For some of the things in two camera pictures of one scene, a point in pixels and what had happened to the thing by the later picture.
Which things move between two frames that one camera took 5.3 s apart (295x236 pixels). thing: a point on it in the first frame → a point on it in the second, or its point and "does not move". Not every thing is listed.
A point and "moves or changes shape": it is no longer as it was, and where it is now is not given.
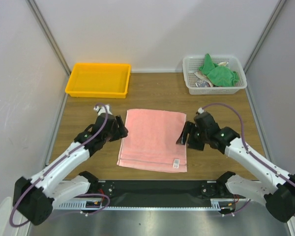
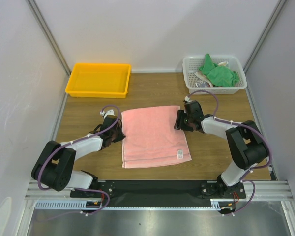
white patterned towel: x=205 y=81 does not move
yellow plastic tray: x=99 y=80 does not move
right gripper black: x=191 y=136 → x=182 y=120
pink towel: x=151 y=142 moves or changes shape
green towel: x=220 y=74 does not move
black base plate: x=159 y=193 does not move
